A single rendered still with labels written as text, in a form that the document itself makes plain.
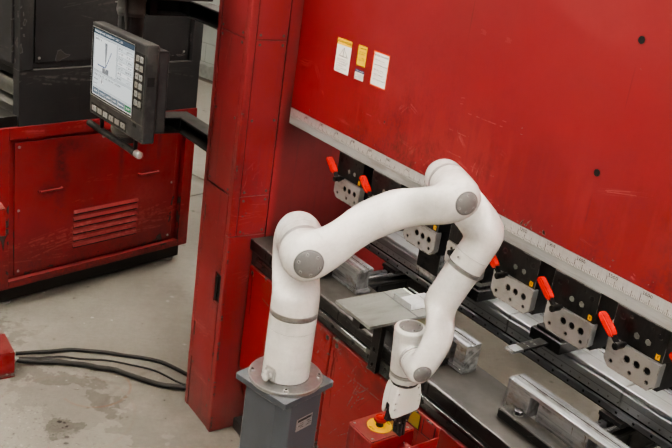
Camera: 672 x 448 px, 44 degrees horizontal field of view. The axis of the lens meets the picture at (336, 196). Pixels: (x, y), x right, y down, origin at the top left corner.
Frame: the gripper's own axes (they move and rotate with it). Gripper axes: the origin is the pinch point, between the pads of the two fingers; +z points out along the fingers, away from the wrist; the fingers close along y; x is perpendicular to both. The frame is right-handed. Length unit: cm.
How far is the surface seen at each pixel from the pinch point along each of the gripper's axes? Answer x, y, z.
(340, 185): -81, -35, -35
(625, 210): 31, -35, -69
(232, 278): -120, -15, 15
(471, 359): -9.4, -35.2, -4.7
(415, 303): -32.7, -31.9, -13.0
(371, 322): -28.3, -10.7, -14.6
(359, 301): -40.7, -15.6, -14.2
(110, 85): -160, 16, -56
